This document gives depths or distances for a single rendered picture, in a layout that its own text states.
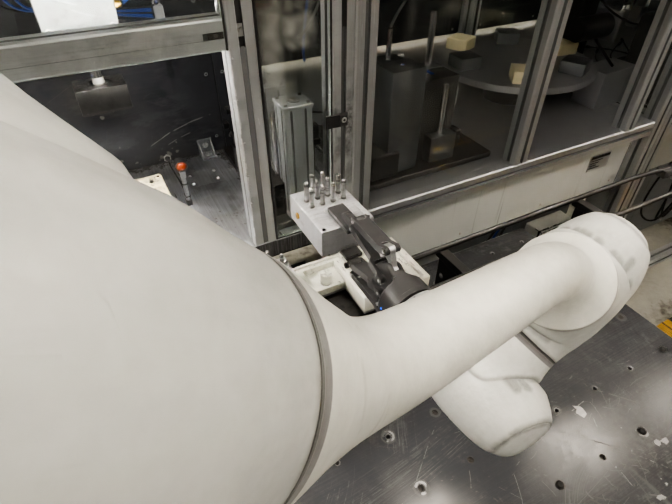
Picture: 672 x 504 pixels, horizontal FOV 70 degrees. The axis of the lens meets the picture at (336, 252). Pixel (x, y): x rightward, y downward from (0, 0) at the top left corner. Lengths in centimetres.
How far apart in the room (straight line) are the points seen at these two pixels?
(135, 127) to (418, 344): 107
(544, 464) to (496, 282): 68
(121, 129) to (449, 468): 102
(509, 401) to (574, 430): 52
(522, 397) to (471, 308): 24
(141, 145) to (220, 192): 25
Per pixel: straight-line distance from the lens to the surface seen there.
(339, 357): 16
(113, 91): 97
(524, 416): 55
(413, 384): 27
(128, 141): 128
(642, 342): 128
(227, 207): 110
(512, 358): 56
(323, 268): 97
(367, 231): 69
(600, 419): 110
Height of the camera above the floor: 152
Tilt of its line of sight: 40 degrees down
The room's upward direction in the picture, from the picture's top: straight up
